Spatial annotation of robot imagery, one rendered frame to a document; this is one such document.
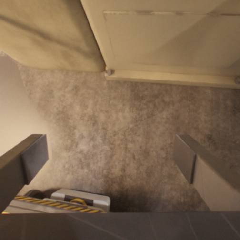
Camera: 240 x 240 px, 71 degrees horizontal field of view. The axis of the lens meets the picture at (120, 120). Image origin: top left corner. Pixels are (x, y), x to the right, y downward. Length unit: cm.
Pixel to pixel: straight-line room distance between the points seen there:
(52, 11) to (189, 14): 41
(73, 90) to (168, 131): 57
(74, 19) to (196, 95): 67
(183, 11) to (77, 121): 69
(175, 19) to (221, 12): 12
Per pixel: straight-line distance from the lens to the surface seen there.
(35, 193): 94
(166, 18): 59
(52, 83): 107
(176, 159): 17
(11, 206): 74
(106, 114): 92
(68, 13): 64
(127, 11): 58
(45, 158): 17
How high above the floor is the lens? 89
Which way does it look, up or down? 80 degrees down
